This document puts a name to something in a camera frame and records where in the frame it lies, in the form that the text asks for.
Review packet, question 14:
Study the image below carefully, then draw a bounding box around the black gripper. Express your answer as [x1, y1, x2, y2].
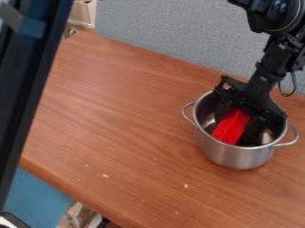
[214, 70, 288, 146]

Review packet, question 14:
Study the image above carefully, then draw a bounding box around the red plastic block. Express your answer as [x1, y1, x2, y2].
[213, 108, 251, 145]

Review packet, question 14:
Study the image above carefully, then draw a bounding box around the stainless steel pot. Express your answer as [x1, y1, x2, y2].
[181, 91, 300, 170]

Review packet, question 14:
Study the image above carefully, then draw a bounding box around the dark blue arm link foreground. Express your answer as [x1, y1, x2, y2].
[0, 0, 74, 211]

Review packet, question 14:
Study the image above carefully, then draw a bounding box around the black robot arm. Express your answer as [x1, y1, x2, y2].
[213, 0, 305, 145]

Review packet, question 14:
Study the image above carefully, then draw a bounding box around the dark object bottom corner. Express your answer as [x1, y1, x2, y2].
[0, 212, 31, 228]

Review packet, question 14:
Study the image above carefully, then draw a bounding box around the light wooden furniture piece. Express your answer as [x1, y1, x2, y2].
[66, 0, 98, 32]

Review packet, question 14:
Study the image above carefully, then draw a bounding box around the wooden frame under table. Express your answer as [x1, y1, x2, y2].
[56, 202, 103, 228]

